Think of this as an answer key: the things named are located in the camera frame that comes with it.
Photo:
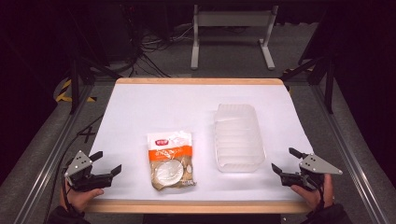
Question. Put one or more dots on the person's left hand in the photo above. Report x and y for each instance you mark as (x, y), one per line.
(79, 199)

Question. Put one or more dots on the white metal stand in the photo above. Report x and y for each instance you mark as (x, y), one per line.
(233, 18)

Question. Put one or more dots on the black tape cross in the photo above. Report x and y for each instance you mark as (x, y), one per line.
(87, 134)

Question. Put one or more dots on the aluminium frame rail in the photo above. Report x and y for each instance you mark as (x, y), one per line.
(348, 155)
(46, 174)

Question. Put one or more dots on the yellow black hazard tape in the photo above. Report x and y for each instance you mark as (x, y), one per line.
(63, 88)

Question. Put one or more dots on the orange and white snack bag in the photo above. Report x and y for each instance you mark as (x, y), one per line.
(170, 160)

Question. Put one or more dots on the clear plastic container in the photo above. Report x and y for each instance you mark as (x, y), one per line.
(238, 138)

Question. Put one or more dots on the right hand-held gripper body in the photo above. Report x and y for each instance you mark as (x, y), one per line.
(314, 166)

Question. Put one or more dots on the black metal stand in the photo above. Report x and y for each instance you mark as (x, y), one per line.
(74, 87)
(329, 87)

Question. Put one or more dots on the person's right hand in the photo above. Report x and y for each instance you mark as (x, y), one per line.
(314, 197)

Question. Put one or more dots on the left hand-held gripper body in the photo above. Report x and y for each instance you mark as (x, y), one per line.
(81, 179)

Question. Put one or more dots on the white paper sheet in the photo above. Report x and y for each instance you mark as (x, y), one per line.
(155, 109)

